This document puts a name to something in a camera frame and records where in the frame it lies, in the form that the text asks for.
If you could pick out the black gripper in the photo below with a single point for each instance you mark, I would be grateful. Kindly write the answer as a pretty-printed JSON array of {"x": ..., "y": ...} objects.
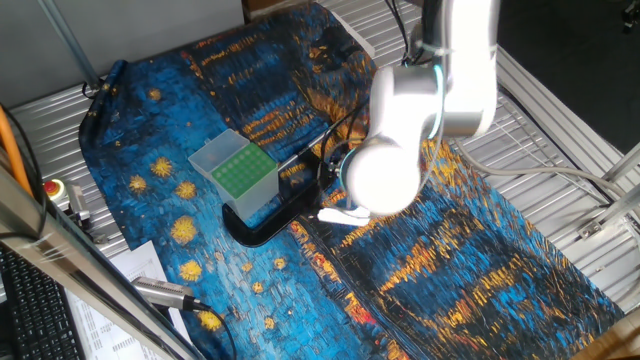
[{"x": 334, "y": 177}]

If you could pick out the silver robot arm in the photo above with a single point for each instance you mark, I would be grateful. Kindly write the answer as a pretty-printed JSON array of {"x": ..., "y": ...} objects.
[{"x": 405, "y": 110}]

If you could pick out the black C-clamp with steel screw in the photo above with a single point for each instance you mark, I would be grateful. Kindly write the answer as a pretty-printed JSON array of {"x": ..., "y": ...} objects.
[{"x": 270, "y": 225}]

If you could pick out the clear box with green rack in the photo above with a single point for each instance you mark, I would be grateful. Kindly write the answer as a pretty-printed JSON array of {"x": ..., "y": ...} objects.
[{"x": 245, "y": 180}]

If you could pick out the starry night painting cloth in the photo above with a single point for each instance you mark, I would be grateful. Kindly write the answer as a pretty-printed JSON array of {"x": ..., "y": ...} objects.
[{"x": 450, "y": 280}]

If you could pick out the brown cardboard box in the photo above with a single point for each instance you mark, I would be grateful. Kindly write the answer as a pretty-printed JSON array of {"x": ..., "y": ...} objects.
[{"x": 270, "y": 5}]

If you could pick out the printed white paper sheet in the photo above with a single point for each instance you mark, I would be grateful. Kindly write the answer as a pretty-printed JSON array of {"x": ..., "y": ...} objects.
[{"x": 100, "y": 330}]

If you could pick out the red emergency stop button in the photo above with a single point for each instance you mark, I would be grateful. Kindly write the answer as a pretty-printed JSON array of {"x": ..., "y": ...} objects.
[{"x": 52, "y": 187}]

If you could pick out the grey metal pole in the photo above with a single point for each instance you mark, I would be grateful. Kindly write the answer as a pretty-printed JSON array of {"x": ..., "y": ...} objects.
[{"x": 70, "y": 45}]

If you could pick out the orange pole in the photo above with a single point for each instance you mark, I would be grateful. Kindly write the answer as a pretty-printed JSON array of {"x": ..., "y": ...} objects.
[{"x": 10, "y": 145}]

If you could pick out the black computer keyboard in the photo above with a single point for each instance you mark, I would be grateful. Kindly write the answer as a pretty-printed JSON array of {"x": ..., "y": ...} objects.
[{"x": 35, "y": 310}]

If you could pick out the wooden board corner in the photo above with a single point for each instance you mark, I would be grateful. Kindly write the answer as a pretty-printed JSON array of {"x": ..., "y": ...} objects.
[{"x": 620, "y": 345}]

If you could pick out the black tripod device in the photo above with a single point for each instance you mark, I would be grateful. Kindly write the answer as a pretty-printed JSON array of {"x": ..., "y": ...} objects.
[{"x": 632, "y": 12}]

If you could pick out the silver ridged camera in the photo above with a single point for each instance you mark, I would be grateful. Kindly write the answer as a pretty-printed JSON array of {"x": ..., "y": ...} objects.
[{"x": 160, "y": 292}]

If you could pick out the aluminium frame bar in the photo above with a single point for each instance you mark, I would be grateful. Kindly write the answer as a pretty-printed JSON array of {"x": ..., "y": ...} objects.
[{"x": 75, "y": 265}]

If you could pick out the aluminium corner frame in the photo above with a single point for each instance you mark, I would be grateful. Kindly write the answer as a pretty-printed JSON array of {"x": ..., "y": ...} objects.
[{"x": 620, "y": 205}]

